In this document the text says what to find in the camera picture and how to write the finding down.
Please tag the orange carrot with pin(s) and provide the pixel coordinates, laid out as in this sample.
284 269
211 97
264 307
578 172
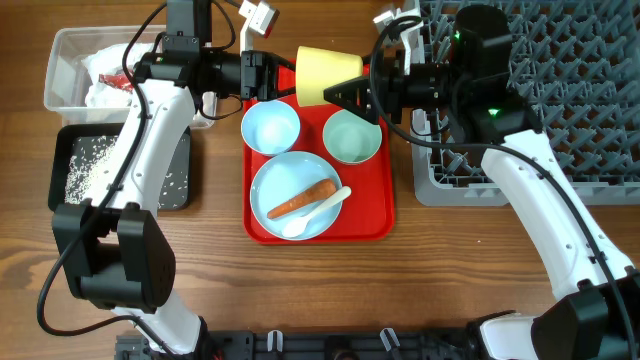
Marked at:
319 191

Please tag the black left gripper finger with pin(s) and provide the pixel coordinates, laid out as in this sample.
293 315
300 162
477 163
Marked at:
283 93
279 61

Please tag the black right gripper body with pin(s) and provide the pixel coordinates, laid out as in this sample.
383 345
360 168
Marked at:
424 89

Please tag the white paper napkin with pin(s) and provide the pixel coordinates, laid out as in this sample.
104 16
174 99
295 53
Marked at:
110 88

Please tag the grey dishwasher rack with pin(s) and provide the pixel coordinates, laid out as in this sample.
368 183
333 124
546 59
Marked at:
577 64

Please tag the white plastic spoon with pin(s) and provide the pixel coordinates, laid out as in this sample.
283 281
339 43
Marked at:
297 226

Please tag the light blue small bowl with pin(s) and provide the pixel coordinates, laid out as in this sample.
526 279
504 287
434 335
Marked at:
270 128

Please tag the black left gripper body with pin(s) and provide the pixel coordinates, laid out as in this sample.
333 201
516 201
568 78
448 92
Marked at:
252 64

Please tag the yellow plastic cup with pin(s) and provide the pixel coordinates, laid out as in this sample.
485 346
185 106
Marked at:
318 69

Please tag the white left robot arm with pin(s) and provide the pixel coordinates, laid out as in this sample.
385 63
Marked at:
111 249

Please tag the mint green bowl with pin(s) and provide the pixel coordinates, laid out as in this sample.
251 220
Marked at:
350 139

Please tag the red plastic tray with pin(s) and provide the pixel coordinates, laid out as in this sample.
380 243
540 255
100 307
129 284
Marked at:
367 215

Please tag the black waste tray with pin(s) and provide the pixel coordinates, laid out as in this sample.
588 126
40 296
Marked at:
64 141

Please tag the light blue plate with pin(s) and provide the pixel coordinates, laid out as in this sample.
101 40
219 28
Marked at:
283 177

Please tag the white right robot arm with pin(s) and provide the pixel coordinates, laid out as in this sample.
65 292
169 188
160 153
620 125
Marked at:
595 285

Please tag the red snack wrapper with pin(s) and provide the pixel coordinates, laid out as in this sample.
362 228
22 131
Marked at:
117 81

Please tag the white rice pile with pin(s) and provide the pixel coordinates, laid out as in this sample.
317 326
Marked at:
90 154

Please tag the clear plastic bin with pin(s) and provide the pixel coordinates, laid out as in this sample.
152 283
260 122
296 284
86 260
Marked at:
68 80

